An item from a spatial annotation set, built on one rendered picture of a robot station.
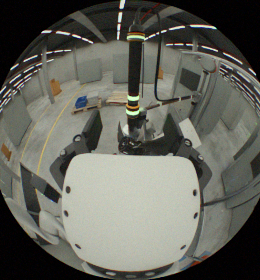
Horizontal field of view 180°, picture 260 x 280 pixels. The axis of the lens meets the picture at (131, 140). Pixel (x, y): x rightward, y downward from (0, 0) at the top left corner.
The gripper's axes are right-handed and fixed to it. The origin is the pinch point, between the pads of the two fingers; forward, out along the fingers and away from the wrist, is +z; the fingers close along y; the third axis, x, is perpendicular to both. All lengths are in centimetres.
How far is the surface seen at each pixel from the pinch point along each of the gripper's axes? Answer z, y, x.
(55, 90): 569, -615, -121
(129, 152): 22.4, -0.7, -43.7
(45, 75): 397, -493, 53
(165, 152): 9.3, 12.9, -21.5
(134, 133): 16.0, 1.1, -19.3
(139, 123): 18.5, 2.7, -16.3
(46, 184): -12, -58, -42
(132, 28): 16.9, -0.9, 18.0
